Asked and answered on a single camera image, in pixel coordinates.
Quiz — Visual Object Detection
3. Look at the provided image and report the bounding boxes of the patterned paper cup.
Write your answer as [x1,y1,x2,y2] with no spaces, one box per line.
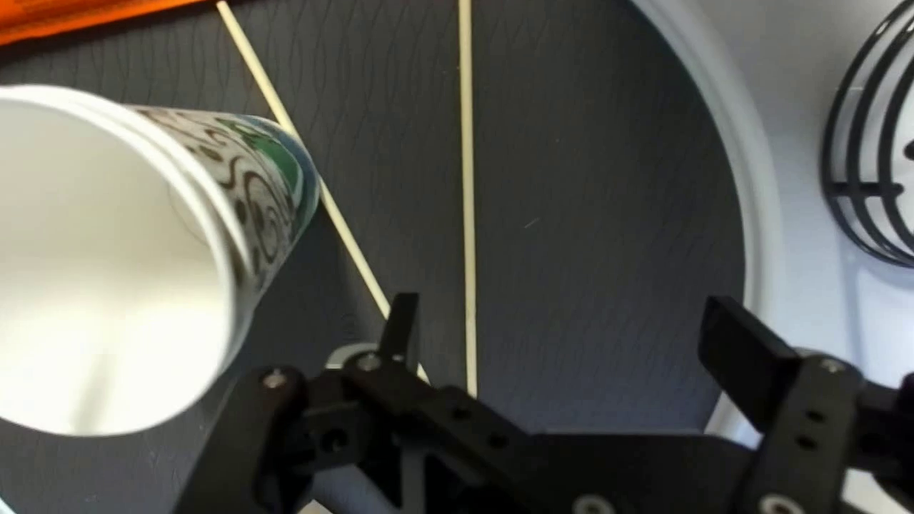
[0,82,326,440]

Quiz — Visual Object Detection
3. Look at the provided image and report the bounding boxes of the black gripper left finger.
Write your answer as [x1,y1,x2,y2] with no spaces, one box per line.
[177,287,536,514]

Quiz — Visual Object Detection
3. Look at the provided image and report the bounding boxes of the light wooden chopstick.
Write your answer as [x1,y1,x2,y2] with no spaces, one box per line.
[213,0,430,384]
[455,0,483,400]

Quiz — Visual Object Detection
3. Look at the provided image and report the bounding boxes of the round black tray white rim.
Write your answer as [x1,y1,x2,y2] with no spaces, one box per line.
[0,0,787,514]

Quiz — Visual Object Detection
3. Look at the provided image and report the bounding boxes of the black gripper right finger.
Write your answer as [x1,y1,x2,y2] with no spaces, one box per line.
[697,292,914,514]

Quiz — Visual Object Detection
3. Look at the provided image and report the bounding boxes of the black wire paper towel holder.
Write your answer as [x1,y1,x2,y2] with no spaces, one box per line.
[820,0,914,270]

